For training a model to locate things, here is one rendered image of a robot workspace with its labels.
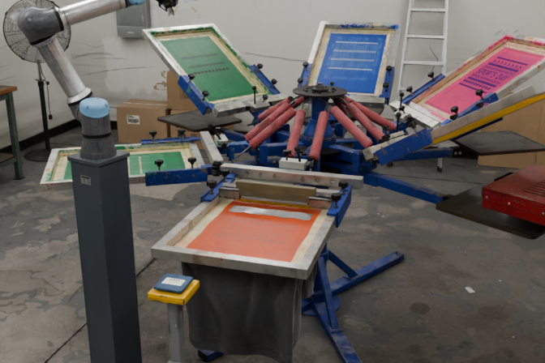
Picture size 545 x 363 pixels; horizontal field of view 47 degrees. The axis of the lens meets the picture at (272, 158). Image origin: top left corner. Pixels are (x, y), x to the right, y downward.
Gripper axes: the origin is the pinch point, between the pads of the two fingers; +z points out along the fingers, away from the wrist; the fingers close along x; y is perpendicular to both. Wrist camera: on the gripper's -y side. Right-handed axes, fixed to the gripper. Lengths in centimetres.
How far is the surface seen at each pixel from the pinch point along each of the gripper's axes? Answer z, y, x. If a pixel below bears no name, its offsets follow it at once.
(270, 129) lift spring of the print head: 74, 28, -11
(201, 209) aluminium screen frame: 20, 93, -11
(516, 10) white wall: 362, -199, 83
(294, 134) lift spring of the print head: 74, 37, 4
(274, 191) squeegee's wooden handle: 43, 84, 11
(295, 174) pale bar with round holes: 61, 69, 11
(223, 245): 13, 116, 6
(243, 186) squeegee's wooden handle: 37, 80, -1
